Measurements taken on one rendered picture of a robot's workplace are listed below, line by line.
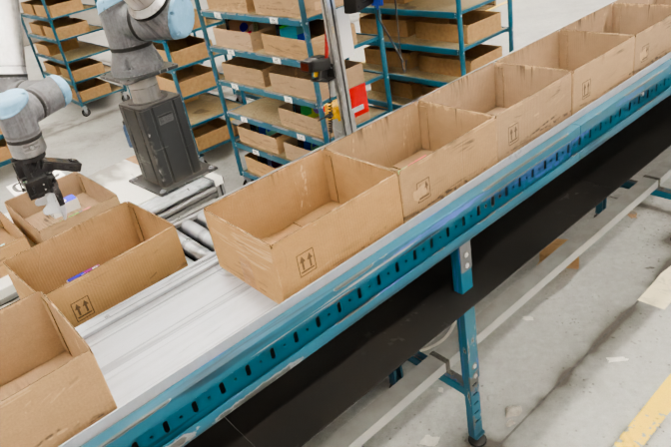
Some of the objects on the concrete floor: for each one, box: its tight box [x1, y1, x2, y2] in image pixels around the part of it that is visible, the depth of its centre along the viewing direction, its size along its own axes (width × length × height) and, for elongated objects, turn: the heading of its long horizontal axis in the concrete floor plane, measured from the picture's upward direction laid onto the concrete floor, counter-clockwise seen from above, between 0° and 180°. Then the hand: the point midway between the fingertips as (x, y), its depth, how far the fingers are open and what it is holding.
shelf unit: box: [180, 0, 393, 186], centre depth 334 cm, size 98×49×196 cm, turn 58°
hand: (62, 211), depth 181 cm, fingers open, 5 cm apart
